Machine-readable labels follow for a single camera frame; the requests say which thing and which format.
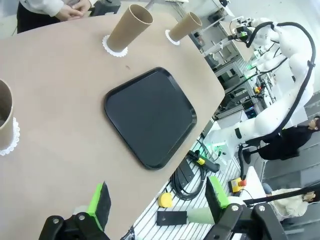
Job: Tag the person's left hand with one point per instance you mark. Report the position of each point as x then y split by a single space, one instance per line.
82 6

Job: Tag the black computer tower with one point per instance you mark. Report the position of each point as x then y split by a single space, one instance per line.
250 110

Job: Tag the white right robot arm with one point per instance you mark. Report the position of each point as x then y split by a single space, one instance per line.
295 65

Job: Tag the black flat block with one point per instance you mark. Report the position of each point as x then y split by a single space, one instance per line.
186 172

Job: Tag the tan paper cup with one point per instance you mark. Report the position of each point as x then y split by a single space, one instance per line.
5 130
182 28
127 32

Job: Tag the person's right hand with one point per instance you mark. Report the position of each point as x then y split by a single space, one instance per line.
65 12

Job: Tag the dark grey chair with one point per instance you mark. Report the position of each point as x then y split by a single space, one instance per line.
105 7

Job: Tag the person in cream sweater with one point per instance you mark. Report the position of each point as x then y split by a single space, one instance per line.
292 207

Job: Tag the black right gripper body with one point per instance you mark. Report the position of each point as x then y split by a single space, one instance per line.
242 32

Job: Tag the aluminium slotted base plate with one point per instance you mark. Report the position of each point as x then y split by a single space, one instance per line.
155 225

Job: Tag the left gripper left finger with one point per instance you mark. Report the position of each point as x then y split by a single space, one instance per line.
100 205

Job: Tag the black rectangular plate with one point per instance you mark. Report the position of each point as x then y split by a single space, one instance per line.
172 218

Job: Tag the person's right forearm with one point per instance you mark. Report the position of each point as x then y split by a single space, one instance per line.
42 6

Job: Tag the aluminium frame workbench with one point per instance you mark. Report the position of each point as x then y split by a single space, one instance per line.
220 50

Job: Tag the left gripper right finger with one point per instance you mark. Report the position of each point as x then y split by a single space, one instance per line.
217 197

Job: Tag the black slanted pole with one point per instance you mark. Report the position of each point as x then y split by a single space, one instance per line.
275 197

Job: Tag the person in light grey sweatshirt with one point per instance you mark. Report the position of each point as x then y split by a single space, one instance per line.
32 22

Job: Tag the seated person in black clothes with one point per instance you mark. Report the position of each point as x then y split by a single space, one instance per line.
295 142

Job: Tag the yellow emergency stop box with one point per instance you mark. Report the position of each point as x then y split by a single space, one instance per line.
236 185

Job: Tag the yellow round tape measure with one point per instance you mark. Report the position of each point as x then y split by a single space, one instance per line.
166 200

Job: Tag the pale green cylinder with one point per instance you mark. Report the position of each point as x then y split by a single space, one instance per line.
201 215

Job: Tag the black plastic tray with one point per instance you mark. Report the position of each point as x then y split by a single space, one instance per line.
150 117

